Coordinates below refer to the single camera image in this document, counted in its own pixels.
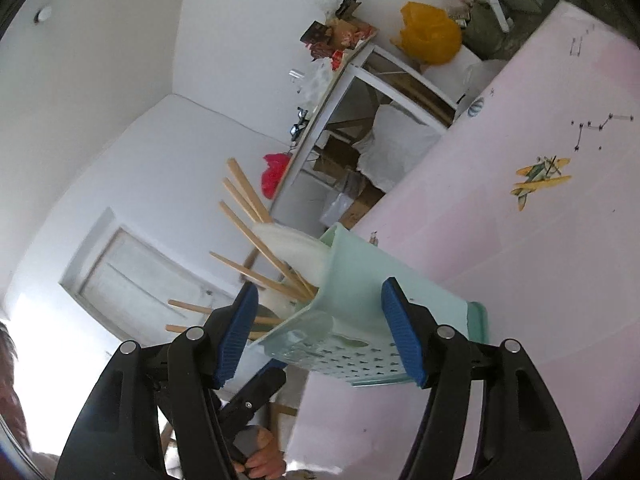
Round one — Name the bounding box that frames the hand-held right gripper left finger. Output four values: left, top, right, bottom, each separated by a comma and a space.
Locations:
54, 282, 261, 480

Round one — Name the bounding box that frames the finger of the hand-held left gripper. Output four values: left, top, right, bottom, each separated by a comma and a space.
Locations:
219, 365, 289, 437

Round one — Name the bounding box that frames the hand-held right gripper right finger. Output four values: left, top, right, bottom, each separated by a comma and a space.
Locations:
381, 276, 583, 480

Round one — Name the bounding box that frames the mint green utensil holder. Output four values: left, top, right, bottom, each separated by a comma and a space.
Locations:
247, 222, 488, 388

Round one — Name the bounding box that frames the bundle of wooden chopsticks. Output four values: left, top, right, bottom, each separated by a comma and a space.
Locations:
165, 157, 321, 341

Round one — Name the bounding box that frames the person's left hand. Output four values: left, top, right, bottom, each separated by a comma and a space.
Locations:
234, 425, 287, 480

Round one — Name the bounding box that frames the white plastic ladle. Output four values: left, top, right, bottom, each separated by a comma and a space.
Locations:
251, 223, 333, 281

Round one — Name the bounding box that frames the white panel door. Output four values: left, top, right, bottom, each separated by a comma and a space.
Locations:
60, 207, 246, 346

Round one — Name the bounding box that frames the cardboard box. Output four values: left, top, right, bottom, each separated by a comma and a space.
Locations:
345, 187, 386, 221

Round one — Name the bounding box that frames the plastic wrapped flat package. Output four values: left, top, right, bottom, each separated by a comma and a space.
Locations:
320, 192, 356, 228

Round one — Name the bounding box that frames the red plastic bag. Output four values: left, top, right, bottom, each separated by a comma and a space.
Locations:
262, 152, 292, 198

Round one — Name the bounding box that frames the white sack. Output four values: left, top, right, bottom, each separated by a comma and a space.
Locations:
352, 105, 441, 191

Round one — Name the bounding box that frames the white desk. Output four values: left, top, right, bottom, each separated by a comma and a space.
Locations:
270, 42, 458, 221

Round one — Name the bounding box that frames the person's head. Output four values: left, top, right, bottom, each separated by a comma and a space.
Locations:
0, 321, 32, 461

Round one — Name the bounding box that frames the clear plastic bag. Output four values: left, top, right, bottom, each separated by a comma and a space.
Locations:
300, 57, 336, 106

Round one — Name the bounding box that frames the yellow plastic bag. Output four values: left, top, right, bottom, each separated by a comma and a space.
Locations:
390, 1, 462, 65

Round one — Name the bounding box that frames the pile of assorted packets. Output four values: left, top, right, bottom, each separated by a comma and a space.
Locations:
300, 0, 378, 61

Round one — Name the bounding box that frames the dark green bag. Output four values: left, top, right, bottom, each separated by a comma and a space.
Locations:
465, 0, 506, 56

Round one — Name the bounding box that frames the white plastic bar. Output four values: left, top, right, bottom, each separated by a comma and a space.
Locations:
452, 0, 514, 34

